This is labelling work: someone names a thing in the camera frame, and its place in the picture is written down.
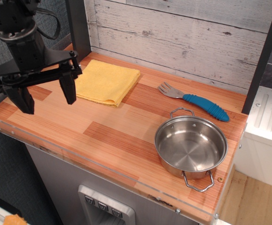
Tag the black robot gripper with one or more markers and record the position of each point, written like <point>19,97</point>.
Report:
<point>33,63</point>

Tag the blue handled metal fork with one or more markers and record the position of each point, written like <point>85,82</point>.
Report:
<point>207,105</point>

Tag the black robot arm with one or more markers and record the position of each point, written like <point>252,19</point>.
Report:
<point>17,15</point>

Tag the yellow folded cloth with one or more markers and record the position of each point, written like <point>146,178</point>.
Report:
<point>105,83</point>

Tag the grey toy fridge cabinet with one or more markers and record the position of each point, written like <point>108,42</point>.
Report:
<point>62,180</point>

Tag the silver dispenser button panel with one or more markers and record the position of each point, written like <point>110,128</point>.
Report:
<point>100,209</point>

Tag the orange object bottom left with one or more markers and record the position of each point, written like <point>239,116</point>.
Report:
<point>14,220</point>

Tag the small stainless steel pot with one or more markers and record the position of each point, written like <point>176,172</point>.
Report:
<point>191,148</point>

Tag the white toy sink unit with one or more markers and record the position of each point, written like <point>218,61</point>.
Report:
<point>254,154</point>

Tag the dark left upright post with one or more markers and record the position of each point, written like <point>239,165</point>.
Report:
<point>78,25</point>

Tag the dark upright post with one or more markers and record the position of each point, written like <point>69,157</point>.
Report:
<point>261,66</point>
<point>78,25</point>

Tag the dark right upright post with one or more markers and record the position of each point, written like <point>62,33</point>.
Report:
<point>261,66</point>

